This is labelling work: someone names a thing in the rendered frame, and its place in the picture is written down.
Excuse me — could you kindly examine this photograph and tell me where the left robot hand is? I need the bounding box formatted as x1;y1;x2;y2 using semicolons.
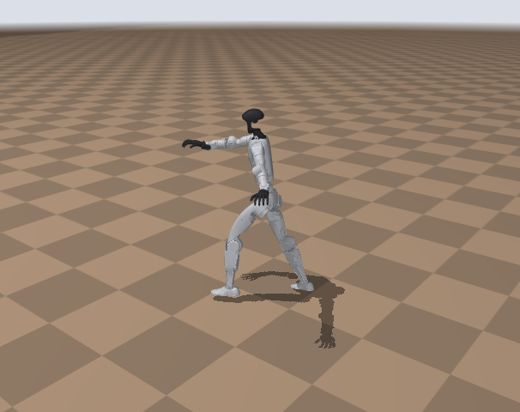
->
250;189;269;206

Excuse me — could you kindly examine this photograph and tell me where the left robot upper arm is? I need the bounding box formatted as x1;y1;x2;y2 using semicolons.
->
251;142;265;176

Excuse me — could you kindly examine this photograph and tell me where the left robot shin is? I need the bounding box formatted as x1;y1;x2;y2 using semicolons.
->
225;240;240;289

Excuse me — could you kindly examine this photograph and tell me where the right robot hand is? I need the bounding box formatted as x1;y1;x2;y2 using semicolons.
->
182;139;211;150

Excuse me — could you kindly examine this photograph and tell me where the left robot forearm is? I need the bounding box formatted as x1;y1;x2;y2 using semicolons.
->
257;163;269;191

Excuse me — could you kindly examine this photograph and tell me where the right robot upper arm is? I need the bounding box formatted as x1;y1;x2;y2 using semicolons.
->
227;134;253;148

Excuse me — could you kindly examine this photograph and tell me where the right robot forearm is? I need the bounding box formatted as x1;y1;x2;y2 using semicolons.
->
205;137;228;151

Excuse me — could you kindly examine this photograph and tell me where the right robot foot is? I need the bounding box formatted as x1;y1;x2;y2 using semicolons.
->
291;281;314;291

